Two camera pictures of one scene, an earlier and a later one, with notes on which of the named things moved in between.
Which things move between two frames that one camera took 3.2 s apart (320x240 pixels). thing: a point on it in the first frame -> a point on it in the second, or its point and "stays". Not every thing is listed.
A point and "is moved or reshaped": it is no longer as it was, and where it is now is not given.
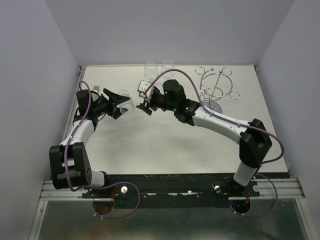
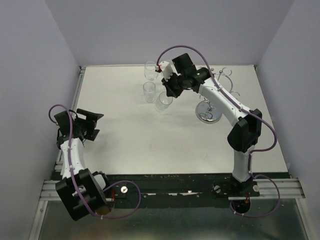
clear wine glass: (151, 70) stays
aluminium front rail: (268, 189) stays
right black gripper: (146, 109) -> (170, 91)
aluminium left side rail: (77, 87) stays
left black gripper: (116, 99) -> (91, 124)
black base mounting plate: (174, 191) stays
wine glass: (127, 107) is moved or reshaped
